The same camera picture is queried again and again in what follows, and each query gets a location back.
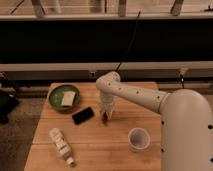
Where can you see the black smartphone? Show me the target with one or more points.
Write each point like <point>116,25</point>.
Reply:
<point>83,115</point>

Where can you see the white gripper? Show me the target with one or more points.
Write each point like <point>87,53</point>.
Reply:
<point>106,104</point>

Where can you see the green bowl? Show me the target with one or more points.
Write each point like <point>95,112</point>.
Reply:
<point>55,97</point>

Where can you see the white sponge block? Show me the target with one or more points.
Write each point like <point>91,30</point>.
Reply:
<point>68,98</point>

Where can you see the white plastic bottle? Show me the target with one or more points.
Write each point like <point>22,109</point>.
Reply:
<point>62,146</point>

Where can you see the black object at left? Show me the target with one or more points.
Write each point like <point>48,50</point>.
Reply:
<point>7,101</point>

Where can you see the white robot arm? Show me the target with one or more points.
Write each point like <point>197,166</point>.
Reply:
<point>186,121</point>

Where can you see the dark red pepper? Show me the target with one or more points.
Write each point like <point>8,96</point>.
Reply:
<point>105,119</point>

